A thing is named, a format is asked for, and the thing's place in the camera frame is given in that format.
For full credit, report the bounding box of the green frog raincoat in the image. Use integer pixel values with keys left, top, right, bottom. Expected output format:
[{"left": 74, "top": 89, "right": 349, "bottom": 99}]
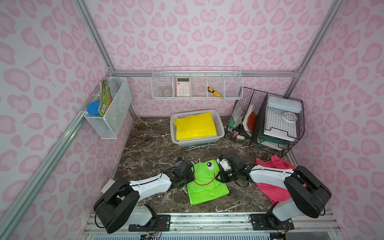
[{"left": 188, "top": 160, "right": 229, "bottom": 205}]

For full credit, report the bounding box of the yellow raincoat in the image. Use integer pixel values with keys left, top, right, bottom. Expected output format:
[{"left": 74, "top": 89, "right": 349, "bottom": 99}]
[{"left": 173, "top": 112, "right": 217, "bottom": 141}]

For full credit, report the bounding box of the pink raincoat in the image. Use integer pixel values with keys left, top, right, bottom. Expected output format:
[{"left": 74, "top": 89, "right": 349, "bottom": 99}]
[{"left": 256, "top": 155, "right": 296, "bottom": 204}]

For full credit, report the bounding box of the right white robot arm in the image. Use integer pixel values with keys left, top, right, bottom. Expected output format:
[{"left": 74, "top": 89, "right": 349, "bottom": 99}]
[{"left": 216, "top": 155, "right": 332, "bottom": 222}]

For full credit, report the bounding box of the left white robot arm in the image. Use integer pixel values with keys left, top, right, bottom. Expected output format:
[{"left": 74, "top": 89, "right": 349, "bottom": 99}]
[{"left": 93, "top": 158, "right": 195, "bottom": 236}]

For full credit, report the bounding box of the white plastic basket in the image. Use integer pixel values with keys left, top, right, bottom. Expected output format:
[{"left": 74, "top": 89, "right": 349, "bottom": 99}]
[{"left": 170, "top": 110, "right": 225, "bottom": 147}]

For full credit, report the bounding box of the white eraser block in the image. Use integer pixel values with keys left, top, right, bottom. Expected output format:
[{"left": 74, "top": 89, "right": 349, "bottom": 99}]
[{"left": 236, "top": 135, "right": 246, "bottom": 141}]

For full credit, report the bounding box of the green zip pouch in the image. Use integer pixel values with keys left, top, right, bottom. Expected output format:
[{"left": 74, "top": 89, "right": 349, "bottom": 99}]
[{"left": 257, "top": 132, "right": 290, "bottom": 151}]

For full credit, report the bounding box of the red book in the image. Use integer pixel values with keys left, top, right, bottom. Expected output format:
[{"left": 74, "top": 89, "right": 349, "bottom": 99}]
[{"left": 243, "top": 104, "right": 257, "bottom": 137}]

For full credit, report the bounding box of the green folder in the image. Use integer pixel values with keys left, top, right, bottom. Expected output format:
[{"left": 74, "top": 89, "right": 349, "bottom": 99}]
[{"left": 228, "top": 102, "right": 244, "bottom": 131}]

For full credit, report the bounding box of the white flat box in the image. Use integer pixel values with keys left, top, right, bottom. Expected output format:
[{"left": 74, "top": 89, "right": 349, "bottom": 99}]
[{"left": 264, "top": 106, "right": 299, "bottom": 142}]

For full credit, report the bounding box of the white tape roll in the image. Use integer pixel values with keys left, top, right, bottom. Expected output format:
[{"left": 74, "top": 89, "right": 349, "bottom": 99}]
[{"left": 282, "top": 112, "right": 298, "bottom": 123}]

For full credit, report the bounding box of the yellow utility knife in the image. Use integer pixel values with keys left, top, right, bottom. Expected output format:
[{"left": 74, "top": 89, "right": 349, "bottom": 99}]
[{"left": 208, "top": 87, "right": 222, "bottom": 98}]

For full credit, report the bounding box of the clear tape roll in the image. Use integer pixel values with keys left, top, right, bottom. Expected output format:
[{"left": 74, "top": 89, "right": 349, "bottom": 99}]
[{"left": 161, "top": 87, "right": 174, "bottom": 98}]

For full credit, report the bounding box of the light blue lidded box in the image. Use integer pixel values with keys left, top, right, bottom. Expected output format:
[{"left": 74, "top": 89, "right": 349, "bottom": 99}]
[{"left": 267, "top": 96, "right": 303, "bottom": 114}]

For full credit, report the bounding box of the pink calculator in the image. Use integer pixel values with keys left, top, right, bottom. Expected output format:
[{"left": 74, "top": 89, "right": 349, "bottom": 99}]
[{"left": 176, "top": 77, "right": 191, "bottom": 97}]

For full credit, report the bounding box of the green card pack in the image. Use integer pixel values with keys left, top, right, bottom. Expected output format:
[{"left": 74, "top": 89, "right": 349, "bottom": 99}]
[{"left": 99, "top": 80, "right": 113, "bottom": 117}]

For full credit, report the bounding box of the blue round lid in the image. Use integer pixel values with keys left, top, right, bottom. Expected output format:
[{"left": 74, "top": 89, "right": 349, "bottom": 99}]
[{"left": 87, "top": 102, "right": 100, "bottom": 117}]

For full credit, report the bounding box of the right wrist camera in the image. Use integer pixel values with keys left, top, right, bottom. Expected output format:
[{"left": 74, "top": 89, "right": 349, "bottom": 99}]
[{"left": 217, "top": 155, "right": 232, "bottom": 172}]

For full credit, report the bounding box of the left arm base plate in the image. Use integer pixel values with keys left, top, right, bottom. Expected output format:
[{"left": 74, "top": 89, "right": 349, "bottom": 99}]
[{"left": 129, "top": 215, "right": 171, "bottom": 232}]

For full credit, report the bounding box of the aluminium rail front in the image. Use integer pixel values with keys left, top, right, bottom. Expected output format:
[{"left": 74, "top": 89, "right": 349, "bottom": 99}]
[{"left": 80, "top": 212, "right": 345, "bottom": 240}]

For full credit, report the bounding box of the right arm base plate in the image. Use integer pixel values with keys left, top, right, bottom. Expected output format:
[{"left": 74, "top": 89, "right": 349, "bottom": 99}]
[{"left": 248, "top": 214, "right": 295, "bottom": 232}]

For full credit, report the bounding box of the black wire desk organizer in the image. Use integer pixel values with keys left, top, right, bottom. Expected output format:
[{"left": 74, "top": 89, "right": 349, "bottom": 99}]
[{"left": 225, "top": 87, "right": 305, "bottom": 157}]

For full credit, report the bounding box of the white mesh wall basket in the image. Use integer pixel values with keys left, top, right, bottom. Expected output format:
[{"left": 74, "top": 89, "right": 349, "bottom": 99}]
[{"left": 85, "top": 77, "right": 133, "bottom": 140}]

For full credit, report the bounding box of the white wire wall shelf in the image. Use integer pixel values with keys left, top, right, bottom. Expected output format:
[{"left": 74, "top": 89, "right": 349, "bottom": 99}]
[{"left": 151, "top": 66, "right": 244, "bottom": 101}]

